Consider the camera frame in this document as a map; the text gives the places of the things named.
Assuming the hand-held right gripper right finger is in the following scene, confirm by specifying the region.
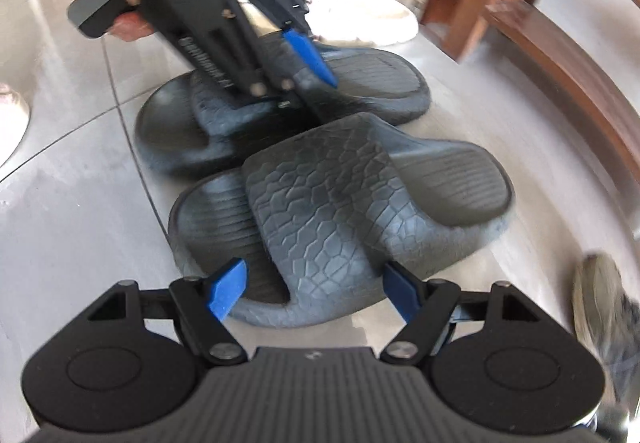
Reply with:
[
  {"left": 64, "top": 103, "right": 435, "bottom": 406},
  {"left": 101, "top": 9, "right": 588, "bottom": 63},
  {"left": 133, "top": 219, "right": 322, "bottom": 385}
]
[{"left": 381, "top": 260, "right": 556, "bottom": 366}]

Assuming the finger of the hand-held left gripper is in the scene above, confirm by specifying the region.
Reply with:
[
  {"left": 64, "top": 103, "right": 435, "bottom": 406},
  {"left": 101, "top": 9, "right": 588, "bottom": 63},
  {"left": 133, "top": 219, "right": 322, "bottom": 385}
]
[
  {"left": 225, "top": 0, "right": 338, "bottom": 88},
  {"left": 227, "top": 10, "right": 311, "bottom": 111}
]

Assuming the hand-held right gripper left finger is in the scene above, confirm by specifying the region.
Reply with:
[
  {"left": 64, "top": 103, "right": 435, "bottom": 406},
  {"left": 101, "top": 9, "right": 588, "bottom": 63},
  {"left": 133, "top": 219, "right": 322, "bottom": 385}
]
[{"left": 75, "top": 258, "right": 248, "bottom": 366}]

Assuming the cream slipper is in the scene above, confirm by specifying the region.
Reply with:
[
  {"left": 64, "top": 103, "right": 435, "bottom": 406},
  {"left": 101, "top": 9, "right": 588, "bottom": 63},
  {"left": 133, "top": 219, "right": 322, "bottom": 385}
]
[{"left": 307, "top": 0, "right": 420, "bottom": 48}]

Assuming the dark grey textured slide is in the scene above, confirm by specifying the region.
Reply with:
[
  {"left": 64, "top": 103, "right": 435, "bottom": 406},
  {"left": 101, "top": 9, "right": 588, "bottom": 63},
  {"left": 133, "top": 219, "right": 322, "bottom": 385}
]
[
  {"left": 135, "top": 45, "right": 432, "bottom": 176},
  {"left": 168, "top": 113, "right": 516, "bottom": 329}
]

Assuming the grey sneaker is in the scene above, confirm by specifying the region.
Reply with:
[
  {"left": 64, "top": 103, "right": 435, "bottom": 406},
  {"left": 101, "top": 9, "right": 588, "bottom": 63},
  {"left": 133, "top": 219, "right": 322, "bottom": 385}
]
[{"left": 572, "top": 252, "right": 640, "bottom": 404}]

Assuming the wooden shoe rack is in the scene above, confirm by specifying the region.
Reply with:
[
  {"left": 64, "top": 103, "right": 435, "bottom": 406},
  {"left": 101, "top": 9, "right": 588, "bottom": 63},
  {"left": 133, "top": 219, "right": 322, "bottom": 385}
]
[{"left": 420, "top": 0, "right": 640, "bottom": 224}]

